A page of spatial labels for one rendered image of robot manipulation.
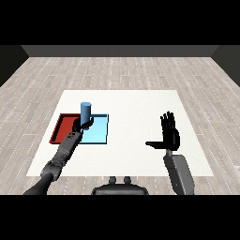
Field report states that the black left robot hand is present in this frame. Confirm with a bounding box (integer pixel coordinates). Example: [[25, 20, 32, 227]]
[[71, 116, 95, 134]]

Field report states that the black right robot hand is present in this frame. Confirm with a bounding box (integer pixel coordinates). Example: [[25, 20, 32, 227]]
[[144, 111, 181, 152]]

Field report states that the blue can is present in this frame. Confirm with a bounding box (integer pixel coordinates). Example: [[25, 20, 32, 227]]
[[80, 101, 92, 126]]

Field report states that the red shallow open box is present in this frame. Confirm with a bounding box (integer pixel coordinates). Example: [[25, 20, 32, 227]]
[[49, 112, 83, 145]]

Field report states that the light blue shallow open box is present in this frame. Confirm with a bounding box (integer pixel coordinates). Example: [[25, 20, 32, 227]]
[[78, 113, 110, 145]]

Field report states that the dark grey robot body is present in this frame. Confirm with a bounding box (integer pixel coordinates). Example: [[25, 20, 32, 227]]
[[91, 176, 150, 196]]

